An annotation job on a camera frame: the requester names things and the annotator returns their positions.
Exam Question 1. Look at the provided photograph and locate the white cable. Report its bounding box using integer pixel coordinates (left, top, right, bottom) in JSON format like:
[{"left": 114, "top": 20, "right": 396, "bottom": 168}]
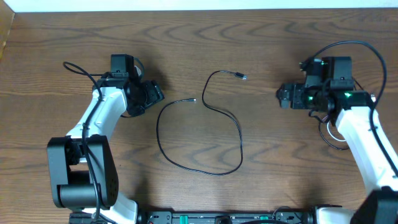
[{"left": 325, "top": 116, "right": 348, "bottom": 142}]

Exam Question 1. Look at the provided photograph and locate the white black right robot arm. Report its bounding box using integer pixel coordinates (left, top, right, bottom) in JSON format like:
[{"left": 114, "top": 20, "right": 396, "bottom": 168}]
[{"left": 276, "top": 57, "right": 397, "bottom": 223}]

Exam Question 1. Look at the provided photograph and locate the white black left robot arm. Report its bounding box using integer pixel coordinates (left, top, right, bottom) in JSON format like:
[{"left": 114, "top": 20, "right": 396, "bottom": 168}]
[{"left": 47, "top": 54, "right": 164, "bottom": 223}]

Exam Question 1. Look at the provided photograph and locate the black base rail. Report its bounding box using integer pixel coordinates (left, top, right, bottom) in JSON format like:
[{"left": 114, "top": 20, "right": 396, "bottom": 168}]
[{"left": 68, "top": 205, "right": 343, "bottom": 224}]

